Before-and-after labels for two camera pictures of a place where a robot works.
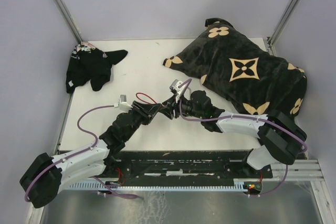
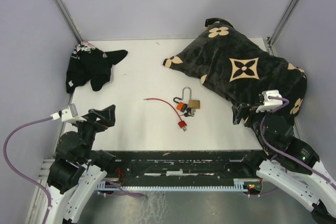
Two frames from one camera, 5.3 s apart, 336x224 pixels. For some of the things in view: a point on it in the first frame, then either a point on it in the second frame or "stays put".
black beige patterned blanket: x=250 y=78 stays put
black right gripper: x=170 y=105 -> x=244 y=109
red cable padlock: x=141 y=93 -> x=182 y=124
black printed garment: x=88 y=63 stays put
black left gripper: x=147 y=111 -> x=108 y=114
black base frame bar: x=182 y=167 stays put
